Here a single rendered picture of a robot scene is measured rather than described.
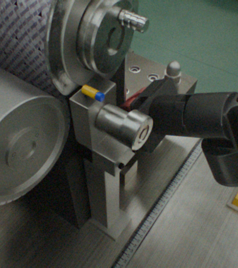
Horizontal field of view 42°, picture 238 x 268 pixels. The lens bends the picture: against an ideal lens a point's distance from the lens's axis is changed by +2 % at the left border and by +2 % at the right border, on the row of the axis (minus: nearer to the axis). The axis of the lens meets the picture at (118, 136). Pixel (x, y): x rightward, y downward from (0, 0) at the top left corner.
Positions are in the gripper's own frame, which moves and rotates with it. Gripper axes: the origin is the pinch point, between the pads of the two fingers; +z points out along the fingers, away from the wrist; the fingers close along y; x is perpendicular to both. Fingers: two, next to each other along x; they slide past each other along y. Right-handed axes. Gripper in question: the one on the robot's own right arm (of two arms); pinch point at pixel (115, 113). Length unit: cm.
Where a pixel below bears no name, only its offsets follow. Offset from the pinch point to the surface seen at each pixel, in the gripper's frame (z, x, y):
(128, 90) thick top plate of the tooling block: 4.9, -1.3, 9.2
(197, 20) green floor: 112, -59, 215
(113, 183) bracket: -3.9, -5.8, -9.5
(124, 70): -6.2, 7.5, -0.2
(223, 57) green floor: 78, -78, 178
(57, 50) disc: -11.8, 15.9, -12.2
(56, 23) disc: -12.9, 17.9, -11.7
